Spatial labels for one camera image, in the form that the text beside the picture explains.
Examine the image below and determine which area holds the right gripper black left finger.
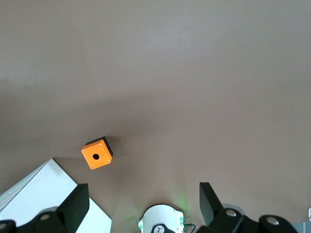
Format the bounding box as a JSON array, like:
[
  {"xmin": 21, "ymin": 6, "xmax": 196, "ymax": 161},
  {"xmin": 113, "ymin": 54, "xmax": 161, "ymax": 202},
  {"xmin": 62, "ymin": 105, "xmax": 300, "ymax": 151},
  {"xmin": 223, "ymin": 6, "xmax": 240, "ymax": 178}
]
[{"xmin": 0, "ymin": 183, "xmax": 90, "ymax": 233}]

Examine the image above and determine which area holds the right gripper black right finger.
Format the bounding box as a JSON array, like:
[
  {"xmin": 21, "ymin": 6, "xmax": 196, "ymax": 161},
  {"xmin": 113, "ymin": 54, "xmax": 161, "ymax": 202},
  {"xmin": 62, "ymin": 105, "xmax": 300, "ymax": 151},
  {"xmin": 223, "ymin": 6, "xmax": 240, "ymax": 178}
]
[{"xmin": 195, "ymin": 182, "xmax": 298, "ymax": 233}]

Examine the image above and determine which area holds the white drawer cabinet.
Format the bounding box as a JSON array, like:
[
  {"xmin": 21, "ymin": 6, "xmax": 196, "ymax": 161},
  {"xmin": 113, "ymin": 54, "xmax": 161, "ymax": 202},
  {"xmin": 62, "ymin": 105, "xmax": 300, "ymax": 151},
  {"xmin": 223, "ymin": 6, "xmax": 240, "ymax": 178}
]
[{"xmin": 0, "ymin": 158, "xmax": 113, "ymax": 233}]

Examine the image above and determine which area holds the brown table mat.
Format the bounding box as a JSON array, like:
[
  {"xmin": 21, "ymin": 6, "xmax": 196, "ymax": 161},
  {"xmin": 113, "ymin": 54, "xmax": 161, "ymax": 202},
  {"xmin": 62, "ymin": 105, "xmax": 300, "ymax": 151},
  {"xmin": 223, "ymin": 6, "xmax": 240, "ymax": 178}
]
[{"xmin": 0, "ymin": 0, "xmax": 311, "ymax": 233}]

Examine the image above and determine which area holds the black base cable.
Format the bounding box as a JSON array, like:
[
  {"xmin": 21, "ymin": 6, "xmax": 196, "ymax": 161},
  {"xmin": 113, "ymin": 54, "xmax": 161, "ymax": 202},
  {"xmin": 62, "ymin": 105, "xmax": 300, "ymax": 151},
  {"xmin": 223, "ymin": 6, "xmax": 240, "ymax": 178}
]
[{"xmin": 181, "ymin": 222, "xmax": 197, "ymax": 233}]

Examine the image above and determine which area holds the orange button enclosure box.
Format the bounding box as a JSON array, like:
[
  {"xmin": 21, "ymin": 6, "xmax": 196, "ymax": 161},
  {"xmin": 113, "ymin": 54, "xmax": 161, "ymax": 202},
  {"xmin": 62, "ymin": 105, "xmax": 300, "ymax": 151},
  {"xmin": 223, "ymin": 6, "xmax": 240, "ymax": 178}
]
[{"xmin": 81, "ymin": 136, "xmax": 114, "ymax": 171}]

